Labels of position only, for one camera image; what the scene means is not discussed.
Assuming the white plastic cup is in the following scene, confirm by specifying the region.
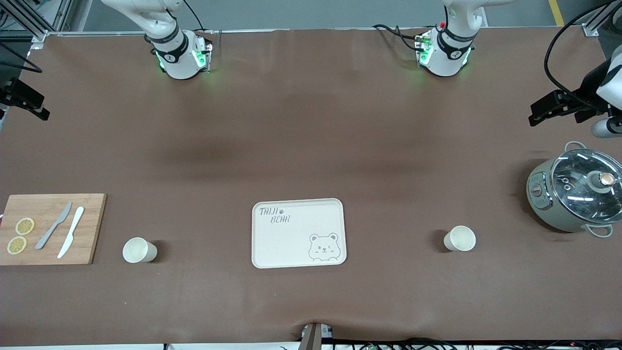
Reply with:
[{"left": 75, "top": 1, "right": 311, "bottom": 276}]
[
  {"left": 122, "top": 237, "right": 158, "bottom": 264},
  {"left": 443, "top": 225, "right": 477, "bottom": 252}
]

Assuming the cream bear print tray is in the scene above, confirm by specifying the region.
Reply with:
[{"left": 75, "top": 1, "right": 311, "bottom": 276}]
[{"left": 251, "top": 198, "right": 347, "bottom": 269}]

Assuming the glass pot lid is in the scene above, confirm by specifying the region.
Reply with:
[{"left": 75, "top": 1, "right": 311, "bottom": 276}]
[{"left": 551, "top": 148, "right": 622, "bottom": 227}]

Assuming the grey-green electric pot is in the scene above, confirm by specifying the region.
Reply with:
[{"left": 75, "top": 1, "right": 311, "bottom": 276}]
[{"left": 526, "top": 141, "right": 622, "bottom": 239}]

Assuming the grey plastic knife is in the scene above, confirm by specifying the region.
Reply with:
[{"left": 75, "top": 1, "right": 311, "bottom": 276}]
[{"left": 35, "top": 202, "right": 73, "bottom": 250}]

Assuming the white plastic knife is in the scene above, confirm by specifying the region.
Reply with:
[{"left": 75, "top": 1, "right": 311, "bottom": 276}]
[{"left": 57, "top": 207, "right": 85, "bottom": 259}]

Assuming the wooden cutting board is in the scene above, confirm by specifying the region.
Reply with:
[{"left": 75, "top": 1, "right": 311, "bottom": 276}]
[{"left": 0, "top": 193, "right": 107, "bottom": 266}]

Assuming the brown table cover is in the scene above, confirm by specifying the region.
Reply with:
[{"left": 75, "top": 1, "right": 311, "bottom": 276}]
[{"left": 0, "top": 27, "right": 622, "bottom": 347}]

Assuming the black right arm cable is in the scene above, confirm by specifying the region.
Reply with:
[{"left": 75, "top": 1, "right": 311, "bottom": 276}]
[{"left": 0, "top": 41, "right": 43, "bottom": 73}]

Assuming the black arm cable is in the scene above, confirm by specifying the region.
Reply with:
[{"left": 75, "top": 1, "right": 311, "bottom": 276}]
[
  {"left": 544, "top": 0, "right": 622, "bottom": 105},
  {"left": 0, "top": 41, "right": 43, "bottom": 73}
]

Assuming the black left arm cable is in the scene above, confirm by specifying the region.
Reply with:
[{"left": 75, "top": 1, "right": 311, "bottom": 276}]
[{"left": 544, "top": 0, "right": 622, "bottom": 105}]

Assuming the aluminium frame profile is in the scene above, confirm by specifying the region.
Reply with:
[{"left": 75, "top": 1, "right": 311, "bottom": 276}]
[
  {"left": 572, "top": 0, "right": 622, "bottom": 37},
  {"left": 0, "top": 0, "right": 74, "bottom": 44}
]

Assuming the black left base cable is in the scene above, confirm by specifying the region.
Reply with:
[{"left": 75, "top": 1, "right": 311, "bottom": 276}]
[{"left": 373, "top": 24, "right": 429, "bottom": 52}]

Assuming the black base cable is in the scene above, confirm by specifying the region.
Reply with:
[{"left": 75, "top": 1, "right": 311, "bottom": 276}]
[
  {"left": 182, "top": 0, "right": 206, "bottom": 33},
  {"left": 373, "top": 24, "right": 429, "bottom": 52}
]

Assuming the black right base cable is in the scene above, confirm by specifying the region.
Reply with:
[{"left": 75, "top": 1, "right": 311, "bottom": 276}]
[{"left": 182, "top": 0, "right": 206, "bottom": 33}]

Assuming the grey metal bracket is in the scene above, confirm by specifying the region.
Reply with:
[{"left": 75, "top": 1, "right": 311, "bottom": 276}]
[{"left": 299, "top": 322, "right": 334, "bottom": 350}]

